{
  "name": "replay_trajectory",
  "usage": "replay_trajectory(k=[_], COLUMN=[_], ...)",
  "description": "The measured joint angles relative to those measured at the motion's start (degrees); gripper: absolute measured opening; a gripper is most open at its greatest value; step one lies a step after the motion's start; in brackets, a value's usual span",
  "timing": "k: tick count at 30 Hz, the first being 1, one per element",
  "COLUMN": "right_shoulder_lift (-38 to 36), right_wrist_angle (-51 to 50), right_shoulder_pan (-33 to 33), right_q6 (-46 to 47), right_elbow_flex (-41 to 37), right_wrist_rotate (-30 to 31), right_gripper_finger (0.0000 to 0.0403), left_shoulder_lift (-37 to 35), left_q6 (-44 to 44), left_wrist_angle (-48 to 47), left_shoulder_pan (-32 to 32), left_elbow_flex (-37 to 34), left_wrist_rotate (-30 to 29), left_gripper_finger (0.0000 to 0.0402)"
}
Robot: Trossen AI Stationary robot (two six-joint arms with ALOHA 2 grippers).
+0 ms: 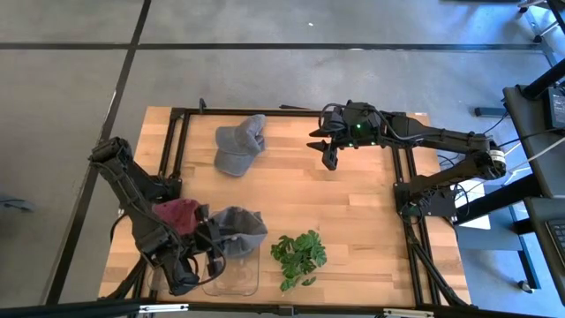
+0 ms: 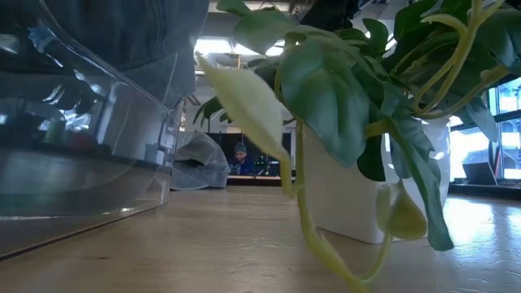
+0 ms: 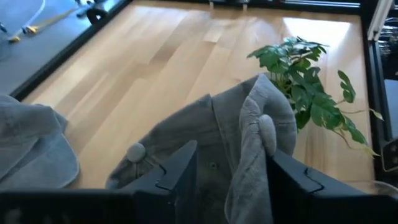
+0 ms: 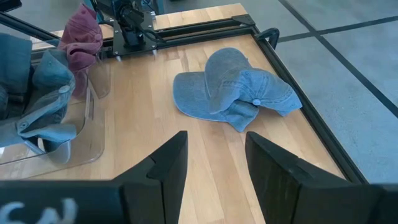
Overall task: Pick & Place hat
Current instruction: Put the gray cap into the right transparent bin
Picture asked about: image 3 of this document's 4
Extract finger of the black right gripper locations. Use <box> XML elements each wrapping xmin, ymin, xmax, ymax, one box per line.
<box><xmin>266</xmin><ymin>148</ymin><xmax>398</xmax><ymax>224</ymax></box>
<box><xmin>0</xmin><ymin>139</ymin><xmax>199</xmax><ymax>224</ymax></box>

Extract blue-grey cap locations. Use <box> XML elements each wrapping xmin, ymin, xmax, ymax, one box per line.
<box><xmin>0</xmin><ymin>94</ymin><xmax>80</xmax><ymax>190</ymax></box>

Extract green leafy plant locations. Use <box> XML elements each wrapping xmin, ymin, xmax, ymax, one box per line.
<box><xmin>247</xmin><ymin>35</ymin><xmax>385</xmax><ymax>158</ymax></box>

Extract yellow-tipped floor strip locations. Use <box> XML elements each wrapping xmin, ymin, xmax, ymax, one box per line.
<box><xmin>7</xmin><ymin>0</ymin><xmax>46</xmax><ymax>43</ymax></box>
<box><xmin>21</xmin><ymin>7</ymin><xmax>78</xmax><ymax>34</ymax></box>

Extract white angled bar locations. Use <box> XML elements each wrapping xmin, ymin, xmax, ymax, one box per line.
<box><xmin>368</xmin><ymin>0</ymin><xmax>394</xmax><ymax>42</ymax></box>

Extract black table frame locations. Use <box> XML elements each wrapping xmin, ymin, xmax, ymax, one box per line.
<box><xmin>9</xmin><ymin>0</ymin><xmax>398</xmax><ymax>187</ymax></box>

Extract black frame clamp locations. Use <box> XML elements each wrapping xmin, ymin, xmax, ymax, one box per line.
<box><xmin>85</xmin><ymin>6</ymin><xmax>109</xmax><ymax>25</ymax></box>

